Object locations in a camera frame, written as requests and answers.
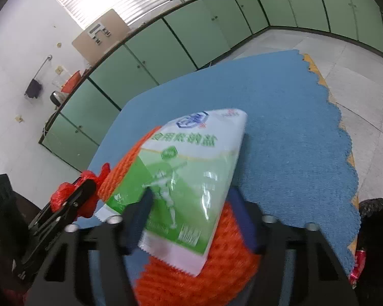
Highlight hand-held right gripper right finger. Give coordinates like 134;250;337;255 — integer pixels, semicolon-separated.
228;186;360;306

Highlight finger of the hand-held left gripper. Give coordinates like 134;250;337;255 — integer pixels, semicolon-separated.
19;202;91;263
28;178;98;230

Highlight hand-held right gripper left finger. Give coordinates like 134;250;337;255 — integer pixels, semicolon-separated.
24;189;155;306

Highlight red plastic bag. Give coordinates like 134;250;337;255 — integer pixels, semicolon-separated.
50;162;111;218

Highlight green white salt bag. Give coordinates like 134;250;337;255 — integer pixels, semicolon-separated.
94;108;248;278

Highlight orange foam net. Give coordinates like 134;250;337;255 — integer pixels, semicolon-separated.
97;126;262;306

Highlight bin with black liner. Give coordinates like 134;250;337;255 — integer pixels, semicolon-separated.
348;198;383;306

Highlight blue cloth mat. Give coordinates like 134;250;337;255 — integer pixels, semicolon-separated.
75;49;361;306

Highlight orange plastic basin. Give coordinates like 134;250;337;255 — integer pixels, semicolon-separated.
61;72;82;92

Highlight black hanging cloth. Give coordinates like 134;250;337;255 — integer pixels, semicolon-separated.
25;79;43;99

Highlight metal towel bar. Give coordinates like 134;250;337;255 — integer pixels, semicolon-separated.
33;56;53;80

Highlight brown cardboard box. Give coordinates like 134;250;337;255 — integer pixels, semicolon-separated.
72;9;133;66

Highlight green kitchen base cabinets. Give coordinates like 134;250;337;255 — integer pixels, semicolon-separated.
38;0;383;173

